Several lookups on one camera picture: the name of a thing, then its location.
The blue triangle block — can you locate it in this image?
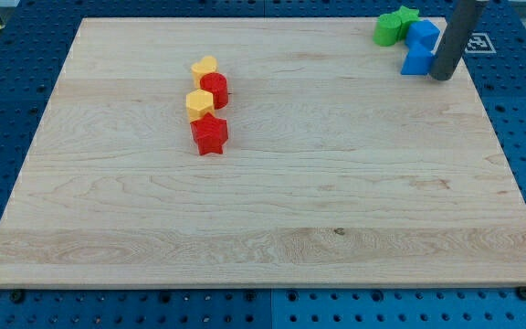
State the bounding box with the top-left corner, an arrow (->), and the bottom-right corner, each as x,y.
400,43 -> 434,75

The blue cube block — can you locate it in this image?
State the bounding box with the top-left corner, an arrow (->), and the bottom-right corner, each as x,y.
405,20 -> 440,50

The red star block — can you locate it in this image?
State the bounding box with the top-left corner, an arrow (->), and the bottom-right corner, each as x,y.
190,113 -> 228,155

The wooden board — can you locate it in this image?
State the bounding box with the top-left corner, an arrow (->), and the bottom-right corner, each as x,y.
0,18 -> 526,289

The yellow hexagon block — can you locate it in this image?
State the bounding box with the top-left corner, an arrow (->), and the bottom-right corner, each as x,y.
185,89 -> 215,122

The red cylinder block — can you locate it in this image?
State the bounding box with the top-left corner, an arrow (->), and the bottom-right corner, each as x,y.
200,72 -> 228,110

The yellow heart block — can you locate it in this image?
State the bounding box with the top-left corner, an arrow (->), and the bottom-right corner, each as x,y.
191,55 -> 218,89

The green cylinder block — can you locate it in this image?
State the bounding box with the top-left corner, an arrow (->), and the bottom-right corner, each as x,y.
373,13 -> 402,47

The green star block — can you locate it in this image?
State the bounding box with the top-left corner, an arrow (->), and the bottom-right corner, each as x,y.
393,5 -> 420,41

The white fiducial marker tag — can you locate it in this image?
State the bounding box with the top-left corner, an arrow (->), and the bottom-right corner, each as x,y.
465,32 -> 496,54

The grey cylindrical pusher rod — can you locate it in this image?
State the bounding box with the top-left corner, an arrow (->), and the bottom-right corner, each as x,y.
429,0 -> 489,81

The black bolt left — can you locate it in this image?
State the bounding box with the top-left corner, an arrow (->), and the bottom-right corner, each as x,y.
9,290 -> 26,304

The black bolt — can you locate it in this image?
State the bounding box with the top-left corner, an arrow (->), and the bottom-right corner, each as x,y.
515,286 -> 526,301
9,290 -> 26,304

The black bolt right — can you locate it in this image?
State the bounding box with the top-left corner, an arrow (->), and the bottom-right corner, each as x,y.
515,286 -> 526,301

